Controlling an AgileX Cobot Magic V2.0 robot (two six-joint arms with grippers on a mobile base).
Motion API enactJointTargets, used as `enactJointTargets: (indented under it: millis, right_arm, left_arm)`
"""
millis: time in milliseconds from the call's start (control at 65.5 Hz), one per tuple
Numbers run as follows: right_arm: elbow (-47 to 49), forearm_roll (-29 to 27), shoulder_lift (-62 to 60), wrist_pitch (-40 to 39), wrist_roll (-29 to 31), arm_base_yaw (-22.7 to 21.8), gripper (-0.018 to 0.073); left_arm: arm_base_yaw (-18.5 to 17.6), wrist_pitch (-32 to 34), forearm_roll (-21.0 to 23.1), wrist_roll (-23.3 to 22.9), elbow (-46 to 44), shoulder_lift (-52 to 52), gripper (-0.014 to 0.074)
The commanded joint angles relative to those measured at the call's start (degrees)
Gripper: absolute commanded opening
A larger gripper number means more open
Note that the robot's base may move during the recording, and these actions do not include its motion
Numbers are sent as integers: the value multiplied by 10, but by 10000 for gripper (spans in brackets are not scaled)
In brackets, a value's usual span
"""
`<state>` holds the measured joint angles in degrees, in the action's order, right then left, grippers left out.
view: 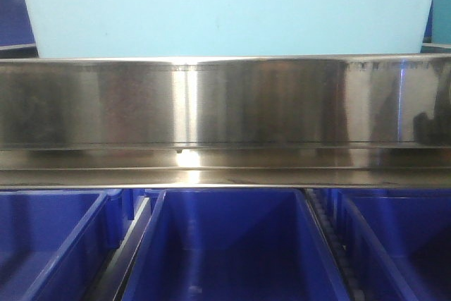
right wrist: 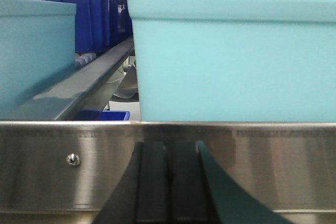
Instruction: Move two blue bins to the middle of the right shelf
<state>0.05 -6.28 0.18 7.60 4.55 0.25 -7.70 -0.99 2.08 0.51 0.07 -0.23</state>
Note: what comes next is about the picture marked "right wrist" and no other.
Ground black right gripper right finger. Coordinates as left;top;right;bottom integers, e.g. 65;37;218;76
172;141;290;223

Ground steel shelf divider rail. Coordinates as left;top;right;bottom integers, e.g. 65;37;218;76
5;37;134;121

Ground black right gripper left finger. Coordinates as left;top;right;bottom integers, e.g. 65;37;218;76
93;142;168;223

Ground rail screw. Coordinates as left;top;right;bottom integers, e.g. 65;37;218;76
66;153;80;166

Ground small dark blue bin below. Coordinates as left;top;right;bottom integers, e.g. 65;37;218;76
73;110;130;121

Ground light blue bin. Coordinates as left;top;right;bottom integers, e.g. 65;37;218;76
1;0;77;119
127;0;335;122

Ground steel shelf front rail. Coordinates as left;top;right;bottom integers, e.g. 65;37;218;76
1;121;335;223

